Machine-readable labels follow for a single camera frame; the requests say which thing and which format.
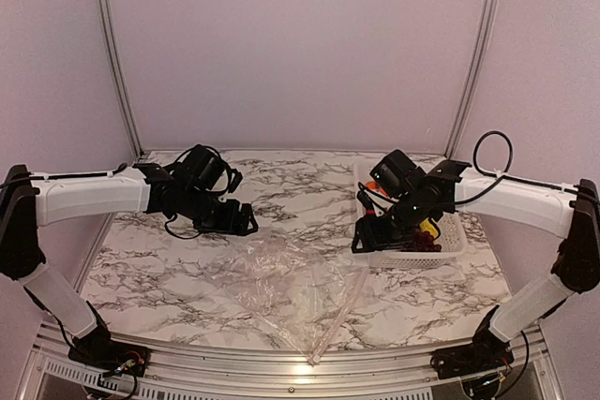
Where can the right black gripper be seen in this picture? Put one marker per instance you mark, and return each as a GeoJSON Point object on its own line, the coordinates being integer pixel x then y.
{"type": "Point", "coordinates": [372, 236]}

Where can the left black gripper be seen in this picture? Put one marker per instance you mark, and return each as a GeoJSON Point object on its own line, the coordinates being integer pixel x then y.
{"type": "Point", "coordinates": [228, 225]}

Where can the clear zip top bag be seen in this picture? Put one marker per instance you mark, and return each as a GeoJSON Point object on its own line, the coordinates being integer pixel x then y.
{"type": "Point", "coordinates": [292, 287]}

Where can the white plastic basket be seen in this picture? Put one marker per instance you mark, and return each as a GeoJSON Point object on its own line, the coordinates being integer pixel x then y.
{"type": "Point", "coordinates": [453, 238]}

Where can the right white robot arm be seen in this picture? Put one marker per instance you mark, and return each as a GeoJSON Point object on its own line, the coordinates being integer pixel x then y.
{"type": "Point", "coordinates": [570, 212]}

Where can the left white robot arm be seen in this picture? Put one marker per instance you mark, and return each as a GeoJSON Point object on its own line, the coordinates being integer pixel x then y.
{"type": "Point", "coordinates": [30, 201]}

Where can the orange pumpkin toy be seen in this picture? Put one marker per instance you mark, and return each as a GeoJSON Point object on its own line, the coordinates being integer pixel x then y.
{"type": "Point", "coordinates": [373, 186]}

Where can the purple grape bunch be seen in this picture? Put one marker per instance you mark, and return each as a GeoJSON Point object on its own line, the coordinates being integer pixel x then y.
{"type": "Point", "coordinates": [422, 242]}

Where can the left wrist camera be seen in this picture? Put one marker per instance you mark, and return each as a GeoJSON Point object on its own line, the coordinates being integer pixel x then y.
{"type": "Point", "coordinates": [205, 169]}

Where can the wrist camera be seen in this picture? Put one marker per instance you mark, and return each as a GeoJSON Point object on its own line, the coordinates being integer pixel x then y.
{"type": "Point", "coordinates": [205, 169]}
{"type": "Point", "coordinates": [397, 174]}

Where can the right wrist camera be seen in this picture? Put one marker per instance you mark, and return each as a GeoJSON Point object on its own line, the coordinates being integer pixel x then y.
{"type": "Point", "coordinates": [397, 174]}

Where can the front aluminium rail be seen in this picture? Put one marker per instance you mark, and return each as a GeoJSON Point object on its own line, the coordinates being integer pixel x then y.
{"type": "Point", "coordinates": [180, 371]}

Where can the left aluminium frame post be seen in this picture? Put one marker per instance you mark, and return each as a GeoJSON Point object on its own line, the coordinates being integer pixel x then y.
{"type": "Point", "coordinates": [118, 77]}

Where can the aluminium frame post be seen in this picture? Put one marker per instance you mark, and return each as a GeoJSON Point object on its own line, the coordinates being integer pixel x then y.
{"type": "Point", "coordinates": [483, 36]}
{"type": "Point", "coordinates": [118, 77]}

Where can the right aluminium frame post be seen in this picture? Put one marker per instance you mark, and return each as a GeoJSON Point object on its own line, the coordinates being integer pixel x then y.
{"type": "Point", "coordinates": [483, 36]}

